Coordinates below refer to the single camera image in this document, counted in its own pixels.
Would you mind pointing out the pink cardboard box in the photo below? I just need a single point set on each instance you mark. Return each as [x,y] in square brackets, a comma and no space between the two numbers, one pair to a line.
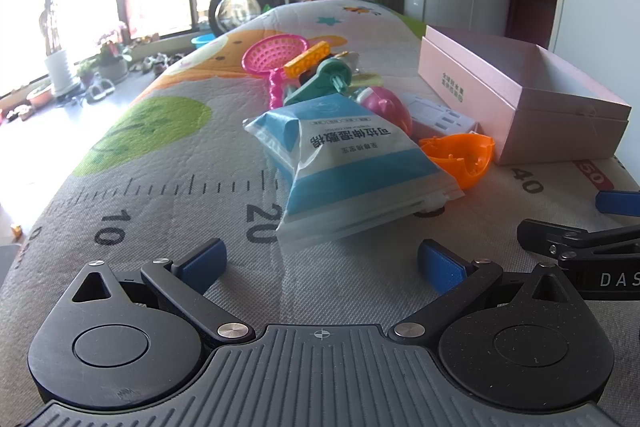
[550,127]

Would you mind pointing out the small orange plant pot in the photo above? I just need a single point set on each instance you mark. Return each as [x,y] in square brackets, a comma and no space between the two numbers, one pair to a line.
[39,94]

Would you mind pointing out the black round tyre mirror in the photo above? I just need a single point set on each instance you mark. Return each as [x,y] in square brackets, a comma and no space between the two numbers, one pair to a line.
[237,7]

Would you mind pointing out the row of shoes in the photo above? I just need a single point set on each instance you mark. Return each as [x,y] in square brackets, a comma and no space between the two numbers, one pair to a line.
[157,63]

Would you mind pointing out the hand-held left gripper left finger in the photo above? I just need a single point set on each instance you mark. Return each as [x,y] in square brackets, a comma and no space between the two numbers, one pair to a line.
[202,263]

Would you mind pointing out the pink toy ball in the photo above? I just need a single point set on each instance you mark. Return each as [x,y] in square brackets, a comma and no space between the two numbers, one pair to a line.
[385,107]

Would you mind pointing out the orange plastic egg shell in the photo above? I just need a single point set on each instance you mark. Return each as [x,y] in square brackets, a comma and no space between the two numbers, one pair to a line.
[460,157]

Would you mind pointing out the blue and white cotton packet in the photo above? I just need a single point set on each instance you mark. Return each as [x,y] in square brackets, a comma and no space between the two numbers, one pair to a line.
[350,157]

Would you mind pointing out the pink toy strainer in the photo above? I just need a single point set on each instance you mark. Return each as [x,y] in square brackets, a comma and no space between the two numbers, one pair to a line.
[272,54]

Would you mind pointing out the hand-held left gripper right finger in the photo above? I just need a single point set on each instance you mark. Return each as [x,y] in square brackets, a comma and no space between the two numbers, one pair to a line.
[440,264]

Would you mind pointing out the teal plastic toy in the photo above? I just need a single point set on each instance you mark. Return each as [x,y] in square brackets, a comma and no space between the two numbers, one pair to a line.
[320,82]

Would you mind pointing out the tall plant in white pot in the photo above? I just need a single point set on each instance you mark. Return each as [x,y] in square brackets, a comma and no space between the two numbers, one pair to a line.
[62,67]

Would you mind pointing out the pair of grey sandals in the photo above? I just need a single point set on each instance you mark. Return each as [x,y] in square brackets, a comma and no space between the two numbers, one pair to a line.
[99,89]

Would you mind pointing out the blue plastic basin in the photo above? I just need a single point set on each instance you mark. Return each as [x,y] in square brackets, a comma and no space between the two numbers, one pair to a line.
[202,41]

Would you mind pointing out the pink flower pot plant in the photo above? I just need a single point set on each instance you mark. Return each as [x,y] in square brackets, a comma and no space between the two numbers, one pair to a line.
[112,57]

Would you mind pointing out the printed cartoon play mat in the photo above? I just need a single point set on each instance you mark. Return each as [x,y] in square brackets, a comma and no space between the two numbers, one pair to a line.
[175,167]

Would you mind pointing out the yellow toy building block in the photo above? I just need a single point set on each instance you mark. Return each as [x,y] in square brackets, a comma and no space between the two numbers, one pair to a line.
[307,59]

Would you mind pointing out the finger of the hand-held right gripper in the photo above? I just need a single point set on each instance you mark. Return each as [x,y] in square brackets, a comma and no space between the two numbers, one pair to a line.
[545,234]
[617,202]

